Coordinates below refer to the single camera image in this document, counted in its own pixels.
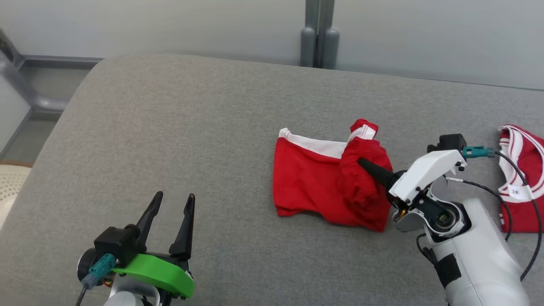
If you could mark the grey partition base leg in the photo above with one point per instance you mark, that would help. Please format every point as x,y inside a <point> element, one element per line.
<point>25,89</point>

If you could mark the red white basketball jersey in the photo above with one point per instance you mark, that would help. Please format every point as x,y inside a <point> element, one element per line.
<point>529,170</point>

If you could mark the cream perforated laundry basket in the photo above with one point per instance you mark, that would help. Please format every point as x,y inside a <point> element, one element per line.
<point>10,187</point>

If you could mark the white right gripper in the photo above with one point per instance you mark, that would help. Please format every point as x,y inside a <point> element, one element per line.
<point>425,170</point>

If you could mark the red white-trimmed shorts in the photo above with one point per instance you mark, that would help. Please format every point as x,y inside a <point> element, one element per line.
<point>310,182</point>

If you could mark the grey partition post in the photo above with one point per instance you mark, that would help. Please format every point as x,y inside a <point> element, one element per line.
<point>319,34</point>

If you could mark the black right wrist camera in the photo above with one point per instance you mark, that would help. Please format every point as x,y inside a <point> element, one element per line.
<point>450,141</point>

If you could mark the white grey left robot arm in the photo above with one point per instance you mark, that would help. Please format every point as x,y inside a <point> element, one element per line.
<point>127,297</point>

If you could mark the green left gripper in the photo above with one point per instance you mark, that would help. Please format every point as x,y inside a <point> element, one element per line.
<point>161,272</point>

